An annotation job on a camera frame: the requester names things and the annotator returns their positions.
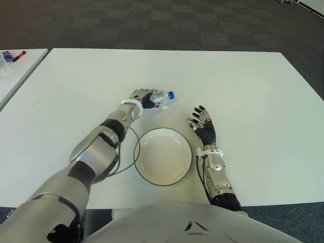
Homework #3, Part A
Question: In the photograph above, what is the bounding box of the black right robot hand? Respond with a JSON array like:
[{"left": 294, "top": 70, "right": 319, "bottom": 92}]
[{"left": 186, "top": 104, "right": 218, "bottom": 146}]

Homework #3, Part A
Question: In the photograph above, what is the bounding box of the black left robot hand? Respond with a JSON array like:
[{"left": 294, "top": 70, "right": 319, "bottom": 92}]
[{"left": 129, "top": 88, "right": 159, "bottom": 110}]

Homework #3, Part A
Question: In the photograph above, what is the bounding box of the clear water bottle blue cap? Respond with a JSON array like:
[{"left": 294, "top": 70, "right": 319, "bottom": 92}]
[{"left": 150, "top": 90, "right": 176, "bottom": 110}]

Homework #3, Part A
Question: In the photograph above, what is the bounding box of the white plate black rim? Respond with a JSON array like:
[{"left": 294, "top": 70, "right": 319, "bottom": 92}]
[{"left": 133, "top": 128, "right": 193, "bottom": 187}]

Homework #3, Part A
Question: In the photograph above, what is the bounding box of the grey robot torso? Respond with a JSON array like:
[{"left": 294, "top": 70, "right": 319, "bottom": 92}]
[{"left": 83, "top": 202, "right": 302, "bottom": 243}]

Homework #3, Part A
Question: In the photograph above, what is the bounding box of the white side table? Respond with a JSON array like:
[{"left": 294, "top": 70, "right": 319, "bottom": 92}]
[{"left": 0, "top": 48, "right": 49, "bottom": 110}]

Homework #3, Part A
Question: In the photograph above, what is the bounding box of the red marker pen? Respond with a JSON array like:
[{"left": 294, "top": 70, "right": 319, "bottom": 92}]
[{"left": 12, "top": 50, "right": 27, "bottom": 63}]

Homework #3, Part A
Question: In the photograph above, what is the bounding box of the clear plastic bag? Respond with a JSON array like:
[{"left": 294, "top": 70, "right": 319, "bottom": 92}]
[{"left": 0, "top": 54, "right": 14, "bottom": 82}]

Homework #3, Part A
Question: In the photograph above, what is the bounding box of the blue white small packet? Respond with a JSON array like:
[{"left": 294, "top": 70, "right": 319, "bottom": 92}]
[{"left": 1, "top": 50, "right": 14, "bottom": 64}]

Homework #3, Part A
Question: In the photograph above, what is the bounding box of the white table corner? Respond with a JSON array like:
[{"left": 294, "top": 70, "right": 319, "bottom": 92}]
[{"left": 298, "top": 0, "right": 324, "bottom": 19}]

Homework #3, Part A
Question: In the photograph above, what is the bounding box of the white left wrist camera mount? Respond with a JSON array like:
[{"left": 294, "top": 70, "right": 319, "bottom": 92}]
[{"left": 120, "top": 99, "right": 145, "bottom": 119}]

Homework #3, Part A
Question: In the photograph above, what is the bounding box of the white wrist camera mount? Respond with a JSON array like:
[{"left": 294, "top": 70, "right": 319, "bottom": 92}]
[
  {"left": 195, "top": 148, "right": 224, "bottom": 159},
  {"left": 120, "top": 99, "right": 145, "bottom": 119}
]

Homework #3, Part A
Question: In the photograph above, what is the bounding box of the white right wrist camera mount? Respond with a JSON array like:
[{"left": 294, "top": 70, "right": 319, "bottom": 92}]
[{"left": 195, "top": 148, "right": 224, "bottom": 159}]

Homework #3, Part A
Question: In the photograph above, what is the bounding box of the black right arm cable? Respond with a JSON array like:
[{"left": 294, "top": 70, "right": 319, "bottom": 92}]
[{"left": 196, "top": 155, "right": 213, "bottom": 205}]

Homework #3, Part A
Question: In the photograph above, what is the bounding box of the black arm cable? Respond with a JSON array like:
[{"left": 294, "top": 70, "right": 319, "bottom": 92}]
[
  {"left": 196, "top": 155, "right": 213, "bottom": 205},
  {"left": 108, "top": 126, "right": 141, "bottom": 178}
]

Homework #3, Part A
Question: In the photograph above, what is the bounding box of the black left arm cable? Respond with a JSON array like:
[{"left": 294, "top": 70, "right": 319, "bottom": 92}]
[{"left": 108, "top": 126, "right": 141, "bottom": 178}]

